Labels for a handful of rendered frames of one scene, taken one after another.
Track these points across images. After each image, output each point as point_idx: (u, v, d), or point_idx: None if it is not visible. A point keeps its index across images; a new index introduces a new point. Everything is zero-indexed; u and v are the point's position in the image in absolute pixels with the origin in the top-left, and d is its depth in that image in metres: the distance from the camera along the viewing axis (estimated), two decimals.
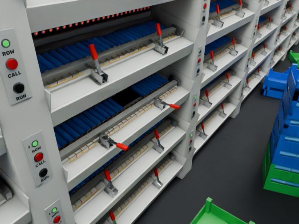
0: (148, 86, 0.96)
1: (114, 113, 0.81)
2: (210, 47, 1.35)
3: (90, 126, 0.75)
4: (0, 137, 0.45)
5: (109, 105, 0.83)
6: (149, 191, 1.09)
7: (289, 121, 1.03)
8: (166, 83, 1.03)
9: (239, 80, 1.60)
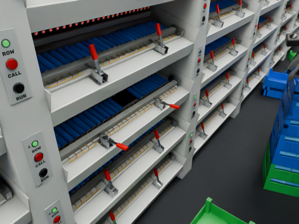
0: (148, 86, 0.96)
1: (114, 113, 0.81)
2: (210, 47, 1.35)
3: (90, 126, 0.75)
4: (0, 137, 0.45)
5: (109, 105, 0.83)
6: (149, 191, 1.09)
7: (289, 121, 1.03)
8: (166, 83, 1.03)
9: (239, 80, 1.60)
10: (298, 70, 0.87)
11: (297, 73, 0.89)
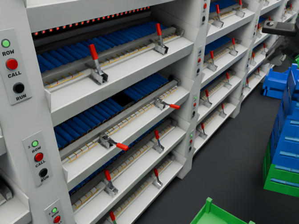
0: (148, 86, 0.96)
1: (114, 113, 0.81)
2: (210, 47, 1.35)
3: (90, 126, 0.75)
4: (0, 137, 0.45)
5: (109, 105, 0.83)
6: (149, 191, 1.09)
7: (289, 121, 1.03)
8: (166, 83, 1.03)
9: (239, 80, 1.60)
10: (269, 57, 0.96)
11: (269, 59, 0.98)
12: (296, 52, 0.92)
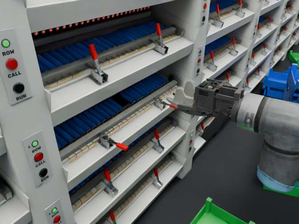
0: (148, 86, 0.96)
1: (114, 113, 0.81)
2: (210, 47, 1.35)
3: (90, 126, 0.75)
4: (0, 137, 0.45)
5: (109, 105, 0.83)
6: (149, 191, 1.09)
7: None
8: (166, 83, 1.03)
9: (239, 80, 1.60)
10: None
11: (192, 96, 0.78)
12: None
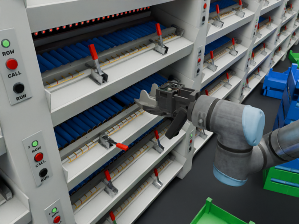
0: (148, 86, 0.96)
1: (114, 113, 0.81)
2: (210, 47, 1.35)
3: (90, 126, 0.75)
4: (0, 137, 0.45)
5: (109, 105, 0.83)
6: (149, 191, 1.09)
7: (289, 121, 1.03)
8: None
9: (239, 80, 1.60)
10: None
11: None
12: None
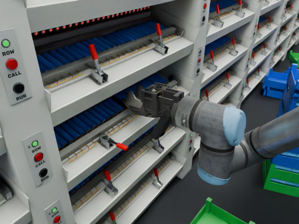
0: (148, 86, 0.96)
1: (114, 113, 0.81)
2: (210, 47, 1.35)
3: (90, 126, 0.75)
4: (0, 137, 0.45)
5: (109, 105, 0.83)
6: (149, 191, 1.09)
7: None
8: (166, 83, 1.03)
9: (239, 80, 1.60)
10: None
11: None
12: None
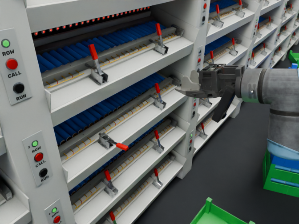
0: (144, 84, 0.96)
1: (111, 110, 0.82)
2: (210, 47, 1.35)
3: (86, 123, 0.76)
4: (0, 137, 0.45)
5: (106, 102, 0.84)
6: (149, 191, 1.09)
7: None
8: None
9: None
10: None
11: None
12: None
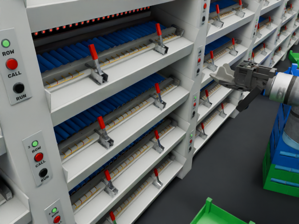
0: (145, 84, 0.96)
1: (111, 110, 0.82)
2: (210, 47, 1.35)
3: (86, 123, 0.76)
4: (0, 137, 0.45)
5: (106, 102, 0.84)
6: (149, 191, 1.09)
7: None
8: None
9: None
10: None
11: None
12: None
